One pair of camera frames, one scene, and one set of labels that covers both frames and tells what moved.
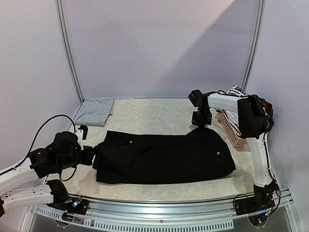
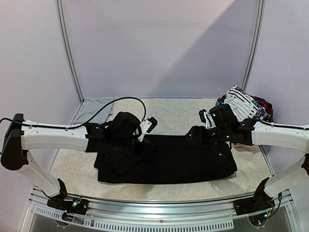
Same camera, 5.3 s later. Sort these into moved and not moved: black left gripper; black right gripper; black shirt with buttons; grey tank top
Moved: black right gripper; black left gripper
Not moved: black shirt with buttons; grey tank top
